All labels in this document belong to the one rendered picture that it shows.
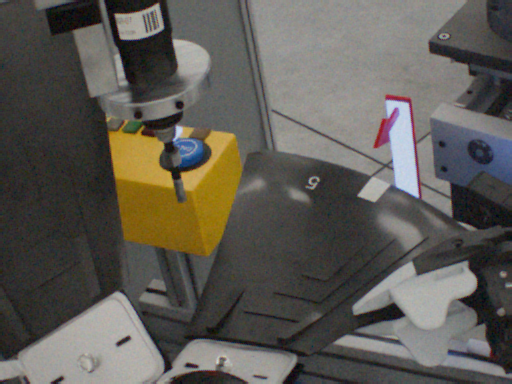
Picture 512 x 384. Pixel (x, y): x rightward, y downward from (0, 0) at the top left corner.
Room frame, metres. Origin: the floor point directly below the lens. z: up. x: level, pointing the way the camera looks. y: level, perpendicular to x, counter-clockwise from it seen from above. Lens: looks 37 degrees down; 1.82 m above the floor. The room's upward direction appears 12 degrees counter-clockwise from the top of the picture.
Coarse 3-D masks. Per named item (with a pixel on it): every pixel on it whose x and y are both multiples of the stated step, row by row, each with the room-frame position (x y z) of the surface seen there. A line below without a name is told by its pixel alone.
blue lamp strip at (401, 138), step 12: (408, 108) 0.92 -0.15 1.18; (408, 120) 0.92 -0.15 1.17; (396, 132) 0.92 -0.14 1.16; (408, 132) 0.92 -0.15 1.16; (396, 144) 0.92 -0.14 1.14; (408, 144) 0.92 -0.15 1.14; (396, 156) 0.93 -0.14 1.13; (408, 156) 0.92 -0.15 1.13; (396, 168) 0.93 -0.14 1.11; (408, 168) 0.92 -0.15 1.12; (396, 180) 0.93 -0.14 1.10; (408, 180) 0.92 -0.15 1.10
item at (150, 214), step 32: (192, 128) 1.12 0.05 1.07; (128, 160) 1.09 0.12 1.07; (160, 160) 1.07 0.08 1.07; (224, 160) 1.07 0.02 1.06; (128, 192) 1.05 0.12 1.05; (160, 192) 1.03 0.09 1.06; (192, 192) 1.01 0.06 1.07; (224, 192) 1.06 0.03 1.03; (128, 224) 1.06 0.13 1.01; (160, 224) 1.04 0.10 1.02; (192, 224) 1.02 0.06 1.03; (224, 224) 1.05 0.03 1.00
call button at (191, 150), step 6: (180, 138) 1.09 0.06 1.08; (186, 138) 1.09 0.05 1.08; (174, 144) 1.08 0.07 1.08; (180, 144) 1.08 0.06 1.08; (186, 144) 1.08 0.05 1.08; (192, 144) 1.07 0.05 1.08; (198, 144) 1.07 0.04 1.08; (180, 150) 1.07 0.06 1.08; (186, 150) 1.07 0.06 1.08; (192, 150) 1.06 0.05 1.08; (198, 150) 1.06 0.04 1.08; (186, 156) 1.06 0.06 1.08; (192, 156) 1.05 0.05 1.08; (198, 156) 1.06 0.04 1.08; (186, 162) 1.05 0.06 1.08; (192, 162) 1.05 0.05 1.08
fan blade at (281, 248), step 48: (240, 192) 0.84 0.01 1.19; (288, 192) 0.83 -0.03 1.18; (336, 192) 0.83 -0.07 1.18; (384, 192) 0.82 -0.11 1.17; (240, 240) 0.78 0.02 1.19; (288, 240) 0.77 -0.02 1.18; (336, 240) 0.76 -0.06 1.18; (384, 240) 0.76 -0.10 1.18; (432, 240) 0.76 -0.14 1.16; (240, 288) 0.72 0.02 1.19; (288, 288) 0.71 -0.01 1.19; (336, 288) 0.70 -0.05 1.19; (192, 336) 0.68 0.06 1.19; (240, 336) 0.66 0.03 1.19; (288, 336) 0.65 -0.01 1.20; (336, 336) 0.65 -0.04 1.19
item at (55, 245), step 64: (0, 64) 0.76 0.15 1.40; (64, 64) 0.75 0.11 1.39; (0, 128) 0.72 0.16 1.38; (64, 128) 0.72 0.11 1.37; (0, 192) 0.69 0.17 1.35; (64, 192) 0.68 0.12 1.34; (0, 256) 0.66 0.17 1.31; (64, 256) 0.65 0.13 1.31; (0, 320) 0.63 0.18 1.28; (64, 320) 0.62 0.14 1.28
